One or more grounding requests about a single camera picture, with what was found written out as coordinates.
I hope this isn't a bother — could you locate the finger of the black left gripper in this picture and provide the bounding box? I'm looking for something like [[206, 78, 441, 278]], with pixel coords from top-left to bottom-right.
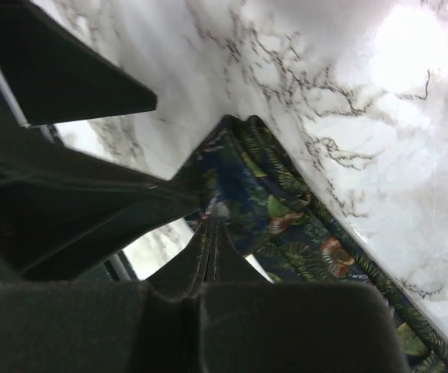
[[0, 91, 197, 281], [0, 1, 157, 127]]

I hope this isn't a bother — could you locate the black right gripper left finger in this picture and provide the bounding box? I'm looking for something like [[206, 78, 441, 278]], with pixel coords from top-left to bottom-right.
[[0, 224, 210, 372]]

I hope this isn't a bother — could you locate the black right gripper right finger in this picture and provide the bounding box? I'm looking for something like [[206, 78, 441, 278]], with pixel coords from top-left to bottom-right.
[[198, 223, 409, 372]]

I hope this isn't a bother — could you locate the dark green nature-print tie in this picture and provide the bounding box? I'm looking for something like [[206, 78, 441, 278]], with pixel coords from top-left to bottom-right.
[[177, 115, 448, 372]]

